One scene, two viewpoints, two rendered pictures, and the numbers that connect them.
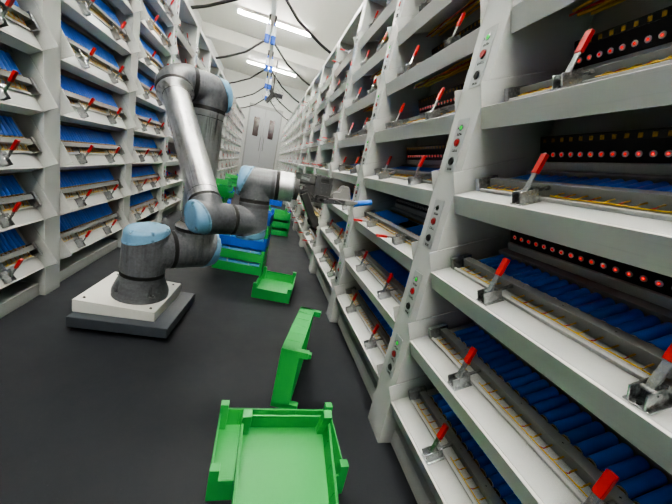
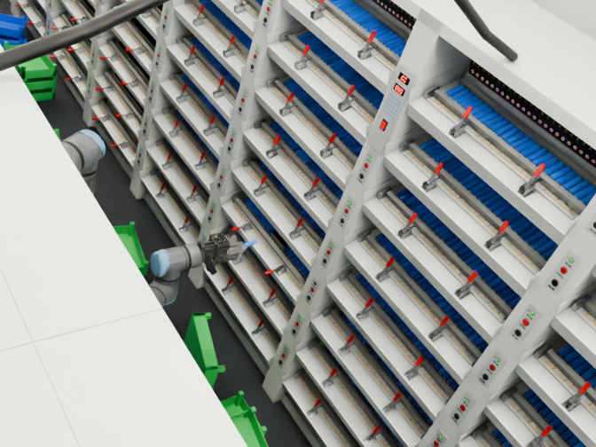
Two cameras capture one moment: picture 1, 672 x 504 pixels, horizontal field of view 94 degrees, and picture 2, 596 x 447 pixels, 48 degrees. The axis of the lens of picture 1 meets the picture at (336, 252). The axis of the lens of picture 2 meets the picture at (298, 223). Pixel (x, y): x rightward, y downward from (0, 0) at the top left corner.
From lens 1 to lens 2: 1.95 m
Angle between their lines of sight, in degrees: 36
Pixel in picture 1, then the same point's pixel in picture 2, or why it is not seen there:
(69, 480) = not seen: outside the picture
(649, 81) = (401, 313)
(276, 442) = not seen: hidden behind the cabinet
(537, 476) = (357, 426)
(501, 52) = (356, 221)
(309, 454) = (245, 430)
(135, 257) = not seen: hidden behind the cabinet
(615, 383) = (382, 403)
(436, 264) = (314, 316)
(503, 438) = (347, 411)
